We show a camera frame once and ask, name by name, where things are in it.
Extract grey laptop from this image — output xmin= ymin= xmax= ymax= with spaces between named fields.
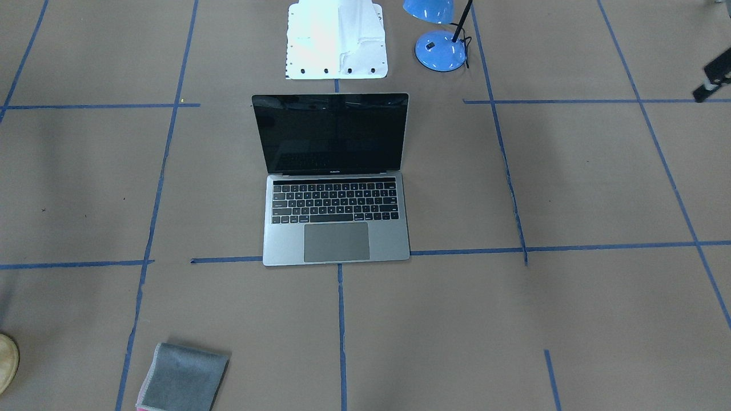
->
xmin=251 ymin=92 xmax=411 ymax=267

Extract blue desk lamp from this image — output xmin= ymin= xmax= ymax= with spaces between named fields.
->
xmin=402 ymin=1 xmax=473 ymax=72

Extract white pillar base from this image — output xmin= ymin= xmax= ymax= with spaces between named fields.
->
xmin=285 ymin=1 xmax=388 ymax=80

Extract wooden stand with round base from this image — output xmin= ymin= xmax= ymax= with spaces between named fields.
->
xmin=1 ymin=333 xmax=20 ymax=394

